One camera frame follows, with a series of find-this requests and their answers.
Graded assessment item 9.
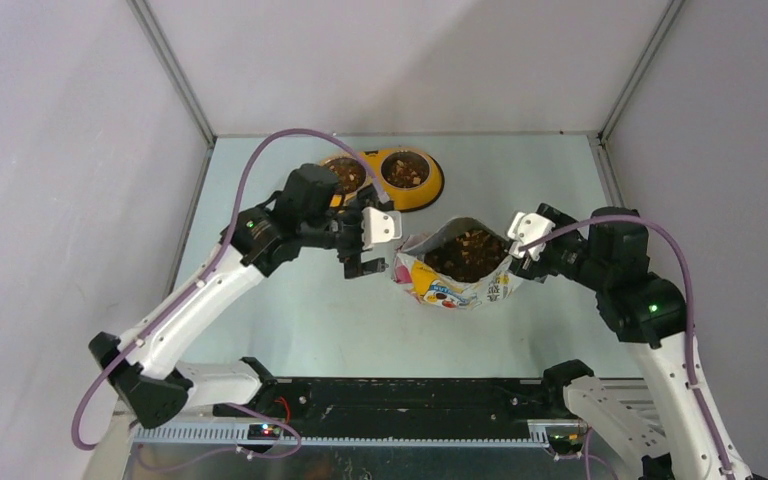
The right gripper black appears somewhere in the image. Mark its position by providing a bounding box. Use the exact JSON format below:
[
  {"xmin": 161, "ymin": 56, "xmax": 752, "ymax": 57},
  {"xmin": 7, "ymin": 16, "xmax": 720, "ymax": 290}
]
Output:
[{"xmin": 507, "ymin": 201, "xmax": 609, "ymax": 289}]

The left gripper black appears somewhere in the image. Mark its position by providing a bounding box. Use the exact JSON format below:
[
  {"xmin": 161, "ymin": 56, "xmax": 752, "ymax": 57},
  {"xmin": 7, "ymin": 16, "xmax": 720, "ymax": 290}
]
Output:
[{"xmin": 300, "ymin": 185, "xmax": 389, "ymax": 278}]

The colourful pet food bag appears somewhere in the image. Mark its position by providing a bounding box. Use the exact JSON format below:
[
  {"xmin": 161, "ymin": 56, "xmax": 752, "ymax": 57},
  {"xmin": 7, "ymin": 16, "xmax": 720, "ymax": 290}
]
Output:
[{"xmin": 391, "ymin": 217, "xmax": 523, "ymax": 310}]

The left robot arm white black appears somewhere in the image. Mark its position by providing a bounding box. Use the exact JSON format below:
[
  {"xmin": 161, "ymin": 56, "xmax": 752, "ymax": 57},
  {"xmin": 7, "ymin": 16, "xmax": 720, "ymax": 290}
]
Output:
[{"xmin": 89, "ymin": 164, "xmax": 402, "ymax": 429}]

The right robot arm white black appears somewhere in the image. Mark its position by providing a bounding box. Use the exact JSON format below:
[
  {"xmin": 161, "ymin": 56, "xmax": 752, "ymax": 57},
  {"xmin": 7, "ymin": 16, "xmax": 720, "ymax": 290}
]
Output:
[{"xmin": 507, "ymin": 204, "xmax": 753, "ymax": 479}]

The yellow double pet bowl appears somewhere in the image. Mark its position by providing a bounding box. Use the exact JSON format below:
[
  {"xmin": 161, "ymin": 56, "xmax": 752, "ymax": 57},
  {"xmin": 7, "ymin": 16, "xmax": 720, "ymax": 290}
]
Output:
[{"xmin": 320, "ymin": 147, "xmax": 445, "ymax": 212}]

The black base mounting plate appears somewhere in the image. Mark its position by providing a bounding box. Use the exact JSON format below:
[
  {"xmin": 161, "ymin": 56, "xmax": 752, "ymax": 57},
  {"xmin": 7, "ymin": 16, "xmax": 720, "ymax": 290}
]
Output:
[{"xmin": 248, "ymin": 377, "xmax": 588, "ymax": 440}]

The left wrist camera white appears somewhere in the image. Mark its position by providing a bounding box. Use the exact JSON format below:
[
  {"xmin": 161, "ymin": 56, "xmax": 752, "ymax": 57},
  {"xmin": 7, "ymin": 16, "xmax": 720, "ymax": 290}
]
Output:
[{"xmin": 362, "ymin": 207, "xmax": 402, "ymax": 250}]

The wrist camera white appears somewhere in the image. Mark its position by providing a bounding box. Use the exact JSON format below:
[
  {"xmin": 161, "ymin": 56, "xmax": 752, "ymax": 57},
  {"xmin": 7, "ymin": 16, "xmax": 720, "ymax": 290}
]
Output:
[
  {"xmin": 362, "ymin": 207, "xmax": 402, "ymax": 250},
  {"xmin": 506, "ymin": 212, "xmax": 555, "ymax": 261}
]

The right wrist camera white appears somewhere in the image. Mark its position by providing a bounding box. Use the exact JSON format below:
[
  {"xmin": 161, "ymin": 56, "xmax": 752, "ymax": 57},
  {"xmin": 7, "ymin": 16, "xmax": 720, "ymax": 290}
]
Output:
[{"xmin": 506, "ymin": 212, "xmax": 555, "ymax": 261}]

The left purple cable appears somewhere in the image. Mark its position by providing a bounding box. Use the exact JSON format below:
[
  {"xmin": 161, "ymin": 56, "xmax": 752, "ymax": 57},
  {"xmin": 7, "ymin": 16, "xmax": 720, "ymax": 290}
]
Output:
[{"xmin": 69, "ymin": 128, "xmax": 395, "ymax": 473}]

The grey slotted cable duct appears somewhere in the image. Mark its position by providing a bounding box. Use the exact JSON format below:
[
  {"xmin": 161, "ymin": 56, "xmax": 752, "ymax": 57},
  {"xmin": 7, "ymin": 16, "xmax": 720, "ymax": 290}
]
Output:
[{"xmin": 135, "ymin": 422, "xmax": 549, "ymax": 448}]

